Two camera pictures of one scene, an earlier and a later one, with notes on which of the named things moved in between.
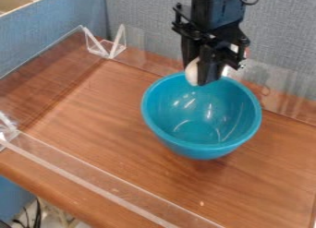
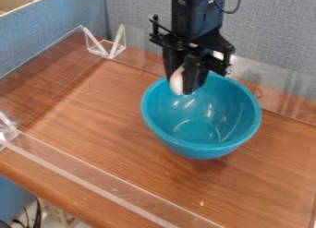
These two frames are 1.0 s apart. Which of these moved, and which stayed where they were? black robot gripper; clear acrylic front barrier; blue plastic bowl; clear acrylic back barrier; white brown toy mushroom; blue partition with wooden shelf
Moved: white brown toy mushroom; black robot gripper
Stayed: blue partition with wooden shelf; blue plastic bowl; clear acrylic back barrier; clear acrylic front barrier
